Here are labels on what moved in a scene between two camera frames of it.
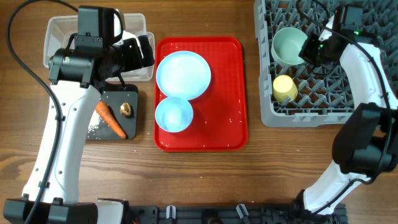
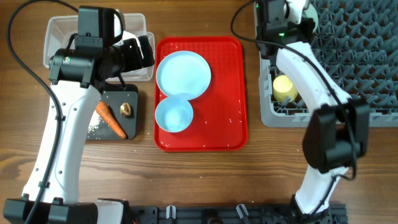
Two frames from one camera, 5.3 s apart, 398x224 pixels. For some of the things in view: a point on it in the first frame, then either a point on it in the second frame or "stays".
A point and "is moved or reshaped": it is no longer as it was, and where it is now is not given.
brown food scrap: [125, 109] stays
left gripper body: [132, 56] stays
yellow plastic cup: [283, 87] stays
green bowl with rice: [286, 45] is moved or reshaped
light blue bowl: [174, 115] stays
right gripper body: [316, 51] → [303, 28]
